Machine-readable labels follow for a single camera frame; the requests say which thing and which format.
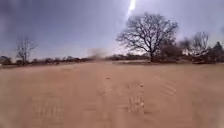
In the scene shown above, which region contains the dry brown dirt ground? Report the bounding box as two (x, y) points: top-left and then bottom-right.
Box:
(0, 60), (224, 128)

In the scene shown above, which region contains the row of bushes and trees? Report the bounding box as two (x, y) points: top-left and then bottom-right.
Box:
(0, 41), (224, 67)

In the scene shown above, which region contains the large bare tree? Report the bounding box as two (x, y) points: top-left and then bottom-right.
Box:
(115, 12), (180, 63)

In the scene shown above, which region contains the small bare tree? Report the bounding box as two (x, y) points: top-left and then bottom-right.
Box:
(15, 35), (38, 67)

